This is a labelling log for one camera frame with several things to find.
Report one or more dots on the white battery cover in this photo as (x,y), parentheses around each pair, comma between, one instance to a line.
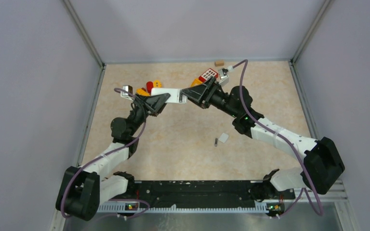
(223,137)

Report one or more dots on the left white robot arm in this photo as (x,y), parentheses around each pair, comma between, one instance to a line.
(83,189)

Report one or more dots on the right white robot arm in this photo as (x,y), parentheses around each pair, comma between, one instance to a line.
(321,164)

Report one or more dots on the yellow triangle toy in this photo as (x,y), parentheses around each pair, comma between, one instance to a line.
(196,82)

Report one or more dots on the red toy block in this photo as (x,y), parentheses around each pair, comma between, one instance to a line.
(209,73)

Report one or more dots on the yellow ring toy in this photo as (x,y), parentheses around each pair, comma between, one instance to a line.
(157,84)

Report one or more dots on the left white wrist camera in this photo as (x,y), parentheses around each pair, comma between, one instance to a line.
(127,92)

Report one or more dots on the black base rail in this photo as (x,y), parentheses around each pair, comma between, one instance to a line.
(206,196)

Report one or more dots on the orange toy piece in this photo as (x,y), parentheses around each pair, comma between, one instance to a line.
(142,92)

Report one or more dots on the red cylinder toy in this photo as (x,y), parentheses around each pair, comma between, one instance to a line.
(149,86)

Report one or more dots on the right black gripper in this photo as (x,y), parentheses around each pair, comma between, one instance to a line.
(203,93)

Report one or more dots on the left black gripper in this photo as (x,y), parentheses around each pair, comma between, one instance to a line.
(154,104)

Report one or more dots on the small wooden block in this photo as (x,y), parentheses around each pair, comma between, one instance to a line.
(219,63)

